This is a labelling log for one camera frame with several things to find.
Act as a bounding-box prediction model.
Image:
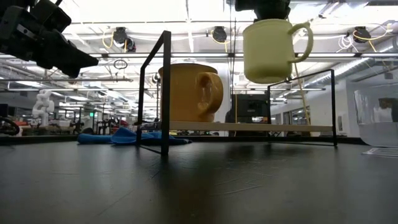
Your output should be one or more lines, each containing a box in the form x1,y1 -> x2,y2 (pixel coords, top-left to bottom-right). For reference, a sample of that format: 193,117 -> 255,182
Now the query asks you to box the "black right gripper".
234,0 -> 292,22

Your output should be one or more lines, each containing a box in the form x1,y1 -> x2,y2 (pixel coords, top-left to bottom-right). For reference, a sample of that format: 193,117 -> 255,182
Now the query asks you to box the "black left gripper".
0,5 -> 100,78

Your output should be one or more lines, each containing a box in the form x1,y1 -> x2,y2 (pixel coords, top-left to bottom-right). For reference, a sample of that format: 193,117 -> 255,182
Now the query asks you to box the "yellow mug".
242,18 -> 314,85

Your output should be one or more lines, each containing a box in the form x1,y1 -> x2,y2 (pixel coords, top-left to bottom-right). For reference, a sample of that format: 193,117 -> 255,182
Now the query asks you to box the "orange mug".
158,63 -> 224,123

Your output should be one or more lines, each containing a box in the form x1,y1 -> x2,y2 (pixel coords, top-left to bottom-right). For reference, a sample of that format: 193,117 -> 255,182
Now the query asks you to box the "clear plastic cup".
353,83 -> 398,158

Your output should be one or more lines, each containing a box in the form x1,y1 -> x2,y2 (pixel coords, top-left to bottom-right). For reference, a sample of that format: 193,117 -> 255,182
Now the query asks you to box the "black vented computer case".
229,94 -> 270,138

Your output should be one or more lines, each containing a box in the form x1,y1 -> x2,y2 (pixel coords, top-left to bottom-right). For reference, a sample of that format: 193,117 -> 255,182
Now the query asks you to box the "blue cloth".
76,126 -> 192,146

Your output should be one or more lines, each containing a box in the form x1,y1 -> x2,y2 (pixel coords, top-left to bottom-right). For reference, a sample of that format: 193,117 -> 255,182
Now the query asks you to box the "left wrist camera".
29,0 -> 73,34

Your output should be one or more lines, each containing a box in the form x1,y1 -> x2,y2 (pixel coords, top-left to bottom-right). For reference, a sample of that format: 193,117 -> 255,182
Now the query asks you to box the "black ceiling cable reel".
112,26 -> 137,53
211,26 -> 228,44
353,26 -> 373,44

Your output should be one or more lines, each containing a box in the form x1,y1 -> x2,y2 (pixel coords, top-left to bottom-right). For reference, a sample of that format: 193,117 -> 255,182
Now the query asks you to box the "yellow cable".
293,62 -> 312,126

